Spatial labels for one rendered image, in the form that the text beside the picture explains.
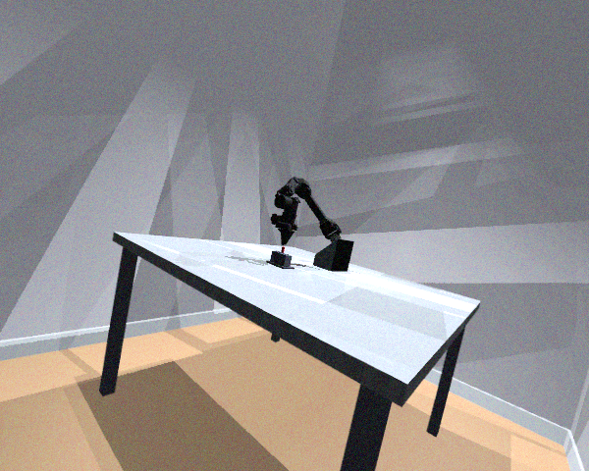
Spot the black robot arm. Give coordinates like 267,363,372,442
270,177,342,242

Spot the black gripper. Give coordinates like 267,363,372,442
275,210,297,245

